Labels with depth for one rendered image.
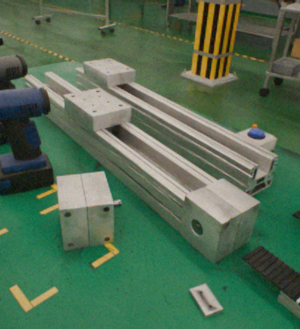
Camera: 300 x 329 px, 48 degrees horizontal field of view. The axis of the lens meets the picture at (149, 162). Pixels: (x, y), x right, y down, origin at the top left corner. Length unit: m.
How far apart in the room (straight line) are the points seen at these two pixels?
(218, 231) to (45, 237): 0.31
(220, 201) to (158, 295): 0.19
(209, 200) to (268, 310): 0.19
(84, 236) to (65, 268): 0.06
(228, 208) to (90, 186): 0.25
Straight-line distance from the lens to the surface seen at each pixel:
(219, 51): 3.95
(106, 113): 0.83
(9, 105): 0.71
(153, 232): 0.67
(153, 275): 0.60
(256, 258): 0.61
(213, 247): 0.61
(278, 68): 3.72
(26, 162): 0.77
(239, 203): 0.62
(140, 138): 0.81
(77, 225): 0.60
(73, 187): 0.63
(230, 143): 0.86
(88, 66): 1.21
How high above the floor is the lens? 1.24
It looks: 32 degrees down
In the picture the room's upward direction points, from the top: 3 degrees clockwise
